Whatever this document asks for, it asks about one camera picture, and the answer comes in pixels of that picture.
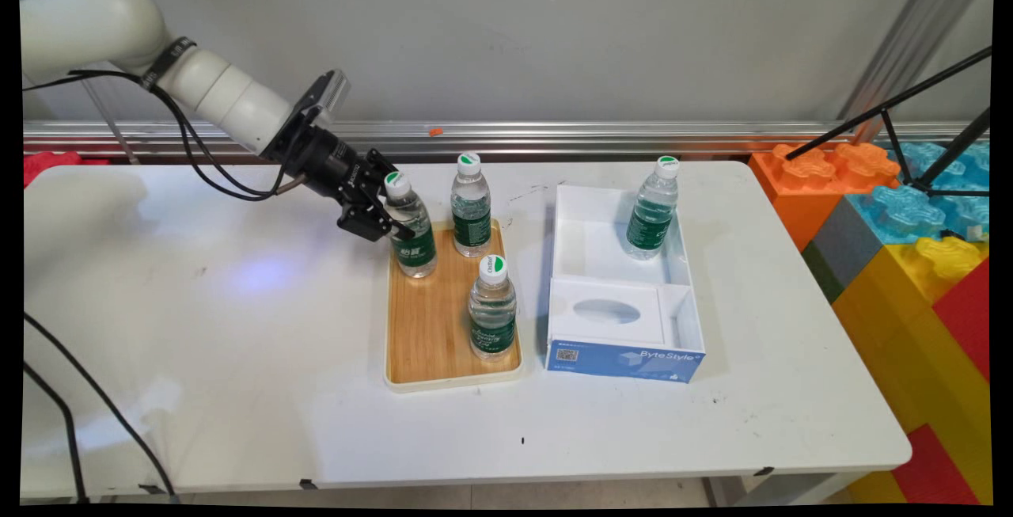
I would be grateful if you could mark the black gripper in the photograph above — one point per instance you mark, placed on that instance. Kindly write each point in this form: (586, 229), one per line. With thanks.
(324, 161)

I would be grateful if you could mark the water bottle green label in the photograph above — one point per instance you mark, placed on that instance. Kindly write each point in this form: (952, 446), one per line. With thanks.
(415, 244)
(472, 208)
(653, 208)
(492, 311)

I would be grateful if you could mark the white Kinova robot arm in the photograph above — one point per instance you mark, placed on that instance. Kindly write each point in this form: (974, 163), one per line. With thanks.
(95, 26)

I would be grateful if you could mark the wooden tray white rim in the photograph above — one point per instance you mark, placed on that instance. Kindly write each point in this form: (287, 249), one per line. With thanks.
(427, 327)

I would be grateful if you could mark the white box blue front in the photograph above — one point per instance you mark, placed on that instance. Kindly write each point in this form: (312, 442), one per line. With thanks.
(617, 359)

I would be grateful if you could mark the orange giant building block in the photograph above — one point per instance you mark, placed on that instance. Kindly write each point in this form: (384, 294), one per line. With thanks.
(807, 184)

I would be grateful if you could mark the grey giant building block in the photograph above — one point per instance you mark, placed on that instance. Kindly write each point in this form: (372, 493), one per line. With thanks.
(847, 244)

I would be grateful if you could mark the grey table leg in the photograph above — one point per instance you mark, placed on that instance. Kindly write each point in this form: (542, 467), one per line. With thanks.
(760, 489)

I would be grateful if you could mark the black tripod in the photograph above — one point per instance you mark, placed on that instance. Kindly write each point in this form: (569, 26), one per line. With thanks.
(894, 141)

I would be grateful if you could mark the blue giant building block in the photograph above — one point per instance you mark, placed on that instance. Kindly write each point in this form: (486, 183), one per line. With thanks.
(910, 212)

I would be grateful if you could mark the yellow giant building block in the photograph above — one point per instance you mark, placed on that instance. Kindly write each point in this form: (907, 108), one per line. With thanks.
(894, 327)

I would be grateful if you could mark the red giant building block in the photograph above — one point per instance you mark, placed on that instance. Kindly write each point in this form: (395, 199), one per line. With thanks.
(934, 469)
(969, 319)

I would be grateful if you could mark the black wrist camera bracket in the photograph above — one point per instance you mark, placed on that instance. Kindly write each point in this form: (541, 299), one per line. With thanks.
(316, 101)

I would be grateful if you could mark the aluminium wall rail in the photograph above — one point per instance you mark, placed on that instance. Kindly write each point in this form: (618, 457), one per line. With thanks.
(554, 138)

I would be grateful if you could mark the thin aluminium frame post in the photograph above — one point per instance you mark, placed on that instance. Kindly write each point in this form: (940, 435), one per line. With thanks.
(115, 129)

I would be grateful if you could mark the wide aluminium frame post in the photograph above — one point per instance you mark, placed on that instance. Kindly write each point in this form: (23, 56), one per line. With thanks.
(910, 42)

